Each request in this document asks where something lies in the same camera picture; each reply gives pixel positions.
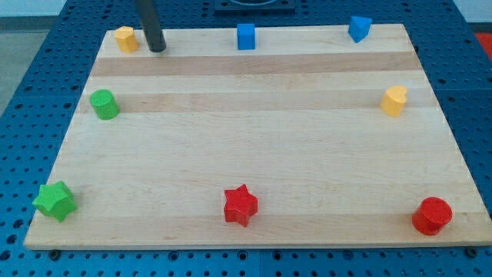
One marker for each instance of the red star block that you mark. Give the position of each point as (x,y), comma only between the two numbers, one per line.
(240,205)

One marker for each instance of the blue triangle block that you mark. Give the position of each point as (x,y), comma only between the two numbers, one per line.
(359,28)

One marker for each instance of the green star block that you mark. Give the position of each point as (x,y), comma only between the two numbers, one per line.
(55,200)

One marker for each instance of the yellow heart block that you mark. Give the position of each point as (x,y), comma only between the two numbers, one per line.
(394,100)

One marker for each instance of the yellow pentagon block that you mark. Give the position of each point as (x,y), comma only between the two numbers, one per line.
(126,40)

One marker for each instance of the blue cube block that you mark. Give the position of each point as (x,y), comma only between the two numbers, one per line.
(246,36)

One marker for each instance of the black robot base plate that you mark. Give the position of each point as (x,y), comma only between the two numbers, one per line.
(228,6)

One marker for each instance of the red cylinder block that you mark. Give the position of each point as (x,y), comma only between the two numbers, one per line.
(431,216)

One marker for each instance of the green cylinder block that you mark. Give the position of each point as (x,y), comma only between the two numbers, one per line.
(104,104)

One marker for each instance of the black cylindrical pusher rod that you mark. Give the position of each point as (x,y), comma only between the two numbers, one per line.
(150,24)

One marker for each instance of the light wooden board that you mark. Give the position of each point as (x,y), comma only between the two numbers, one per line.
(298,120)

